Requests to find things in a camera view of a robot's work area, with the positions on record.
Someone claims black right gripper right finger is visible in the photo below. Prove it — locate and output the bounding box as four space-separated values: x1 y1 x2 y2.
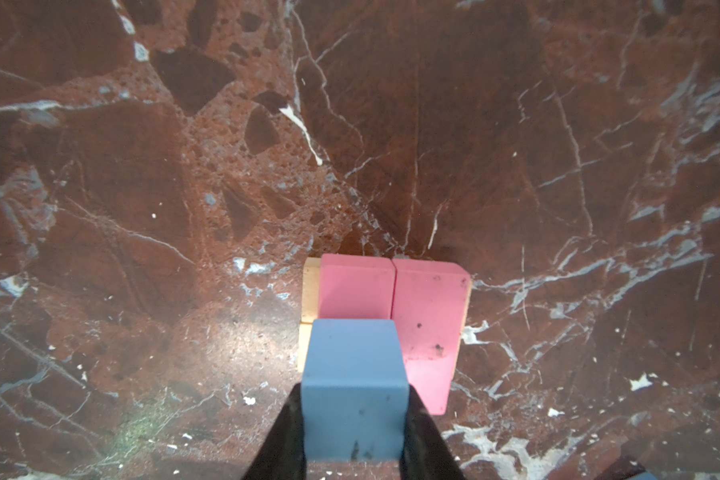
398 385 465 480

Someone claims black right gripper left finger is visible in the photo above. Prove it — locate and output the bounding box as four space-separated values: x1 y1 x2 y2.
243 383 307 480

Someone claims light blue cube block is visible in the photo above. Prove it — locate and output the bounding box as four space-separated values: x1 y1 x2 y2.
301 319 410 462

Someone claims pink block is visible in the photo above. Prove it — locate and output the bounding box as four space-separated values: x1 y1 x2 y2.
318 254 396 320
392 259 472 416

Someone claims natural wood long block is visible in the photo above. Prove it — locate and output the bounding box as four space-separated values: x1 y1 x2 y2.
301 257 321 324

